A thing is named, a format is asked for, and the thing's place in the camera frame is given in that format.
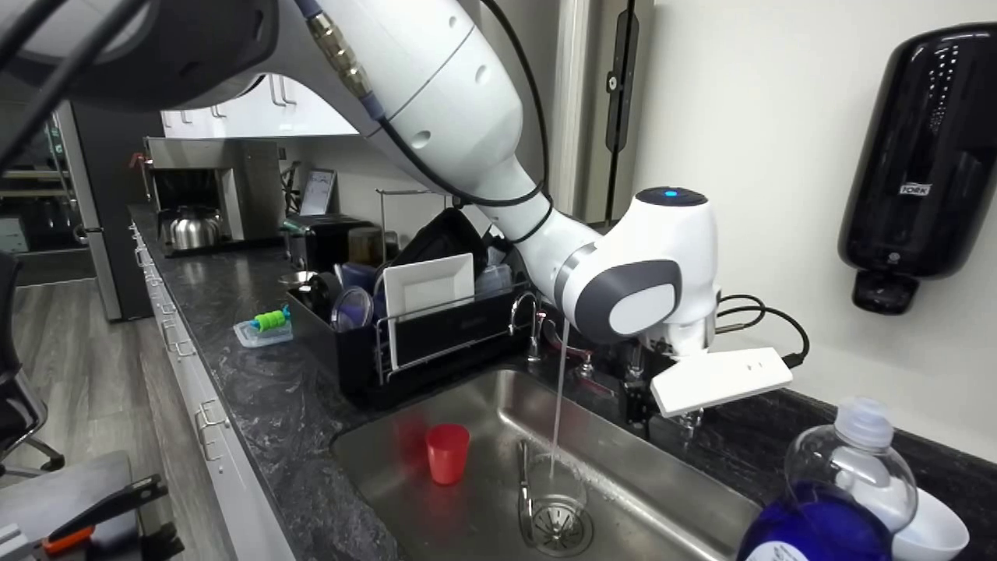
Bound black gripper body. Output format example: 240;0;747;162
621;346;666;418

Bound silver butter knife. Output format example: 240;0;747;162
513;439;539;524

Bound stainless steel sink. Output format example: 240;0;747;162
331;364;766;561

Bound small chrome faucet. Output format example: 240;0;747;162
506;290;555;367

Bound blue dish soap bottle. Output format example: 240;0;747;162
734;400;925;561

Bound red plastic cup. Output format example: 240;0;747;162
421;420;473;490

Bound black tray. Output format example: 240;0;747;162
397;205;493;269

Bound white cup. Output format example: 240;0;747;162
836;471;975;561

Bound steel paper towel dispenser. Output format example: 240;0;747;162
547;0;656;227

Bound black dish rack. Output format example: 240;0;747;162
288;258;539;412

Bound clear glass lid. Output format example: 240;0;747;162
327;279;377;334

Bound blue bowl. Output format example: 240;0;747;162
334;258;383;298

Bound green sponge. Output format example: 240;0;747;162
230;301;296;349

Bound white lower cabinets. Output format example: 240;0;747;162
128;221;298;561

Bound white upper cabinet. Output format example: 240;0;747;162
160;71;362;139

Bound steel coffee carafe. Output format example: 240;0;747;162
160;201;227;257

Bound steel coffee machine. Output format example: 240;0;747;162
139;133;288;257

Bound dark tall cabinet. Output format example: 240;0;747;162
41;97;165;324

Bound flat equipment platform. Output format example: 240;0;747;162
0;454;186;561

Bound black office chair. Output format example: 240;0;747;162
0;246;68;477

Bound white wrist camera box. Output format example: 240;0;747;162
647;346;797;420

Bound black wall soap dispenser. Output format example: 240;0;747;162
838;22;997;317

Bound small picture frame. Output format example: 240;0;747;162
292;162;339;221

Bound silver drawer handle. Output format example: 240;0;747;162
153;310;199;367
189;400;234;477

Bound orange handled black tool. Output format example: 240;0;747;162
38;475;172;557

